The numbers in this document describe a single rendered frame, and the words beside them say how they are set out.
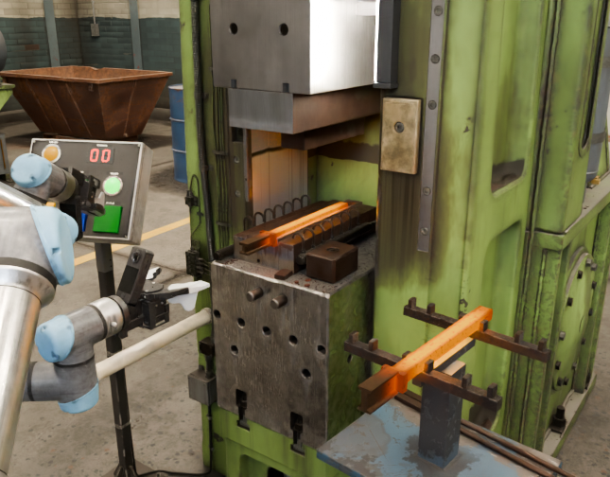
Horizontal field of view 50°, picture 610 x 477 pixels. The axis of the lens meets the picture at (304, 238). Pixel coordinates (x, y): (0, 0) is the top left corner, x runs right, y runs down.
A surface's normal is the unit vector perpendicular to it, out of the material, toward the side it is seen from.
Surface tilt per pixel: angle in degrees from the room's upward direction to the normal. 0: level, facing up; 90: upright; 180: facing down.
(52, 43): 90
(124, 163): 60
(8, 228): 35
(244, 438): 90
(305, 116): 90
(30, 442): 0
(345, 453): 0
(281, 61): 90
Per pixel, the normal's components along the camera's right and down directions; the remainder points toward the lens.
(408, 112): -0.58, 0.27
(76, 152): -0.15, -0.19
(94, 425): 0.00, -0.95
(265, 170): 0.81, 0.19
